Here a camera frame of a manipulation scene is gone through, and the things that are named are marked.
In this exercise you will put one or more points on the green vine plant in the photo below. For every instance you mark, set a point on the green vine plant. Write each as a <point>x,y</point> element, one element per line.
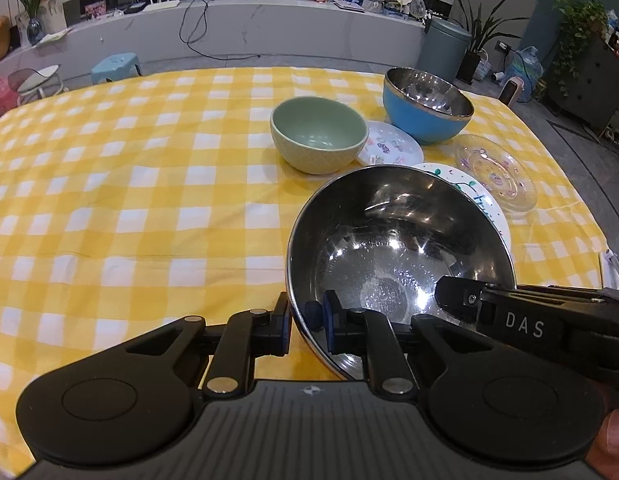
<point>582,22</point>

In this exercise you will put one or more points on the yellow white checked tablecloth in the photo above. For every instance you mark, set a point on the yellow white checked tablecloth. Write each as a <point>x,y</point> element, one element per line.
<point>125,206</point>

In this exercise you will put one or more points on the white fruit-painted plate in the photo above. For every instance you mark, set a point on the white fruit-painted plate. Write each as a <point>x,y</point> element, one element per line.
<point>471,187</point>

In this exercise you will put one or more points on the small round side table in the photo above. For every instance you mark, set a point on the small round side table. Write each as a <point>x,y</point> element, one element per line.
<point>30,84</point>

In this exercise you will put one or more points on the grey-green trash bin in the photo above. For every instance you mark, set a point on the grey-green trash bin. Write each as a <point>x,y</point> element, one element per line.
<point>443,49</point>

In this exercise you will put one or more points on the pink basket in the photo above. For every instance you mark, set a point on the pink basket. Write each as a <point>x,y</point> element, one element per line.
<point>8,97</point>

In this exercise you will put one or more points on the blue steel-lined bowl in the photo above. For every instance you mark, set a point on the blue steel-lined bowl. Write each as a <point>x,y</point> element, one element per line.
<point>426,107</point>

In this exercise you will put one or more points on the potted long-leaf plant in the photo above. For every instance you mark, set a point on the potted long-leaf plant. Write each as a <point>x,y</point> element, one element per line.
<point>482,30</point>

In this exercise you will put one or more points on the clear glass decorated plate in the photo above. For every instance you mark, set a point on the clear glass decorated plate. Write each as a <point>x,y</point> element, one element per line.
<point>498,171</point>

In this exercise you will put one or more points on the green ceramic bowl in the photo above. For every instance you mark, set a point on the green ceramic bowl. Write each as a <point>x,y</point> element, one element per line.
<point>317,135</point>

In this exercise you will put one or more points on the small white decorated plate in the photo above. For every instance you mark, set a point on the small white decorated plate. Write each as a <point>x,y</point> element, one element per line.
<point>389,145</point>

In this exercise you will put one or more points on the light blue plastic stool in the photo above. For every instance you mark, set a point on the light blue plastic stool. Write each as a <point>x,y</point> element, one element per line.
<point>116,67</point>

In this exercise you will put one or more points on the dark cabinet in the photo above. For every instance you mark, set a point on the dark cabinet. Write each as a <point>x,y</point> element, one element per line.
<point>593,97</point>

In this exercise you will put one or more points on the blue water jug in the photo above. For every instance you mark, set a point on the blue water jug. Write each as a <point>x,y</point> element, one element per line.
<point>525,65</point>

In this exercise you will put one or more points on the white grey phone stand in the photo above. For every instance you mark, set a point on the white grey phone stand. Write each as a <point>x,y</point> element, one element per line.
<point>609,263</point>

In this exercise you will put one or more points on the large stainless steel bowl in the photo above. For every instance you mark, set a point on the large stainless steel bowl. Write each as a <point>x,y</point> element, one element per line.
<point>381,237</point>

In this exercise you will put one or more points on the white long tv cabinet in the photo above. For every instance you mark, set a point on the white long tv cabinet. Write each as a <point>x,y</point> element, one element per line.
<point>228,33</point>

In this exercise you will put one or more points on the person's hand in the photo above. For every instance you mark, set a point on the person's hand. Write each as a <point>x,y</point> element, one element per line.
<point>603,455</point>

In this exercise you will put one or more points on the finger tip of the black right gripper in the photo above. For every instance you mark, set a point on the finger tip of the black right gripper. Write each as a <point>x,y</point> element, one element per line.
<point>459,297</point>

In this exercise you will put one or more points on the small space heater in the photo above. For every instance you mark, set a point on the small space heater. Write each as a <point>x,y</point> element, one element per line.
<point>511,90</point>

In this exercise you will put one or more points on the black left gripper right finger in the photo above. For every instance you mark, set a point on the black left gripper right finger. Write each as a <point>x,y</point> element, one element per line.
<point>364,333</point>

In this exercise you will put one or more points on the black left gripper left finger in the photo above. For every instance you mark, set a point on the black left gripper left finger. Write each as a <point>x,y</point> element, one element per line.
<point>246,337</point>

